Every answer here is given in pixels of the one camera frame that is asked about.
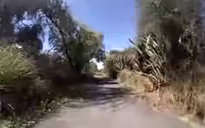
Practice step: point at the flax bush with long leaves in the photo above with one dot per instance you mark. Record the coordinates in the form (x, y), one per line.
(152, 56)

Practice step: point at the shaded undergrowth verge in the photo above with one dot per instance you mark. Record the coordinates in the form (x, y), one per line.
(26, 100)

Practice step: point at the dry grass verge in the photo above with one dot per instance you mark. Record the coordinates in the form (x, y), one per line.
(176, 100)

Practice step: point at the brownish bushes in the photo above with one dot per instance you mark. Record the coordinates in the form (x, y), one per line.
(118, 63)

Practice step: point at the row of dark trees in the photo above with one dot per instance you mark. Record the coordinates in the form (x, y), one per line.
(73, 40)

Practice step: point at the grey paved path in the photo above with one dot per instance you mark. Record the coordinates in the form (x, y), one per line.
(114, 116)

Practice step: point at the green grassy bush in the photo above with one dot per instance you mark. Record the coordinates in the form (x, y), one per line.
(8, 66)

